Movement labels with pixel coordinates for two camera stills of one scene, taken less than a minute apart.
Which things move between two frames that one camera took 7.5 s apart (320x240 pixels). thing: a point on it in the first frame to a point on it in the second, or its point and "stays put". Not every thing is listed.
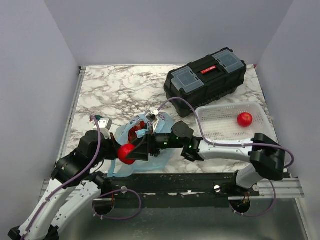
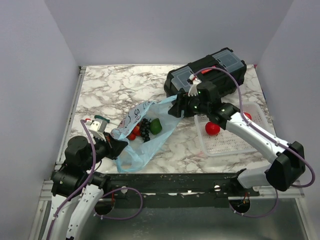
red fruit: x=123 y=151 to x=212 y=129
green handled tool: x=98 y=117 stays put
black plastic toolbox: x=204 y=80 stays put
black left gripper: x=115 y=145 stays put
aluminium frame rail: x=67 y=130 stays put
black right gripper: x=146 y=147 to x=182 y=98
